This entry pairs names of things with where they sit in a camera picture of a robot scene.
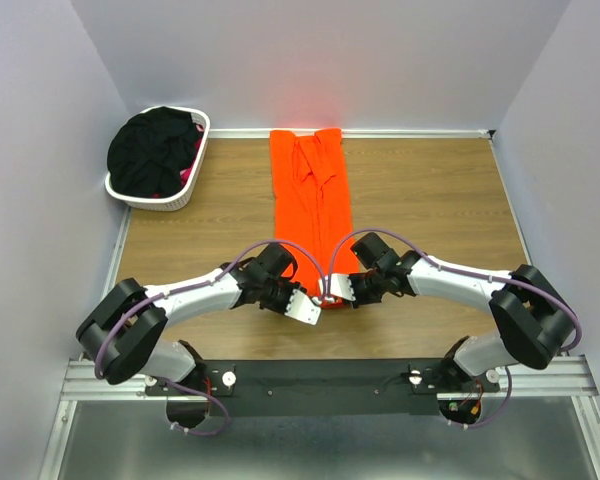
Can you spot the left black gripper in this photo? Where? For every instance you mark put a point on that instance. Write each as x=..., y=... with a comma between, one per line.
x=289, y=287

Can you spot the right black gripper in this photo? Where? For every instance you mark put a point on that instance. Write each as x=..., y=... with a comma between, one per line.
x=359, y=299

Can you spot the orange t-shirt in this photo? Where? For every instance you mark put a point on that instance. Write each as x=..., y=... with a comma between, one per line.
x=312, y=202

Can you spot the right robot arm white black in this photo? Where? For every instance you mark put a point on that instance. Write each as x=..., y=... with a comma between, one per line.
x=533, y=324

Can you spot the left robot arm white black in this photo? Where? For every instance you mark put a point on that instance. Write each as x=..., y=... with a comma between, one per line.
x=123, y=333

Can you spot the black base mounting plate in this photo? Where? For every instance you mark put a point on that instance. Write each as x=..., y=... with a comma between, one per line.
x=293, y=388

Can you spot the white laundry basket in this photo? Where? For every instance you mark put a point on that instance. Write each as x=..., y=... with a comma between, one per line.
x=181, y=199

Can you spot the pink garment in basket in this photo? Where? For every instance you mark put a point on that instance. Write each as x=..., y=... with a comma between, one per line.
x=190, y=170

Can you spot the black garment in basket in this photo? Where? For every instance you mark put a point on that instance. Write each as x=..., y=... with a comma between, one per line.
x=148, y=155

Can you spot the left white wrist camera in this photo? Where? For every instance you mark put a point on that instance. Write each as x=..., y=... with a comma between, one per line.
x=302, y=308

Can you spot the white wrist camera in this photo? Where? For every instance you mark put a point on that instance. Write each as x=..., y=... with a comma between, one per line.
x=302, y=308
x=340, y=286

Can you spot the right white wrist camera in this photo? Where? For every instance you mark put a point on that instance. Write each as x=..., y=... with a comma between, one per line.
x=340, y=286

